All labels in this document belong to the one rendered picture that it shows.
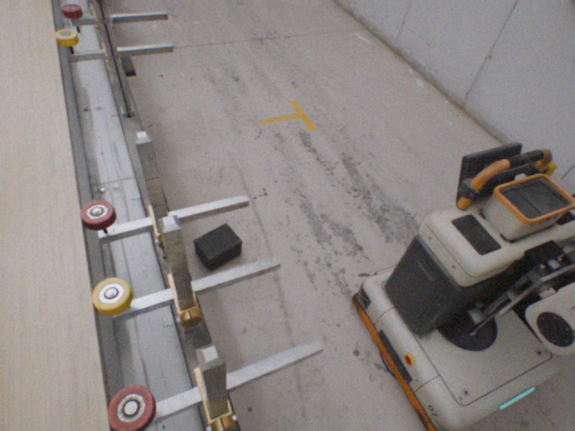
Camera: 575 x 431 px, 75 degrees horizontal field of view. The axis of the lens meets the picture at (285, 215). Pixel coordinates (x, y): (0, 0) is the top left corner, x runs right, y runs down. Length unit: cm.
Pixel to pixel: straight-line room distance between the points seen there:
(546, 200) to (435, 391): 78
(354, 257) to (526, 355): 88
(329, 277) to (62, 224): 134
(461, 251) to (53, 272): 110
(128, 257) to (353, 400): 110
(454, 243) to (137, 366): 99
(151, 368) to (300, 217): 135
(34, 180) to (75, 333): 49
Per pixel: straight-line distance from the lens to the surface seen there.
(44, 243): 106
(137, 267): 129
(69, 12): 210
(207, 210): 114
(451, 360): 169
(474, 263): 125
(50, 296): 97
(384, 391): 185
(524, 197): 138
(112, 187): 154
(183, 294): 89
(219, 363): 59
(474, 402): 167
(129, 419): 82
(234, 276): 100
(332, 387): 179
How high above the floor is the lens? 168
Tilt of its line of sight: 50 degrees down
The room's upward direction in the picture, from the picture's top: 9 degrees clockwise
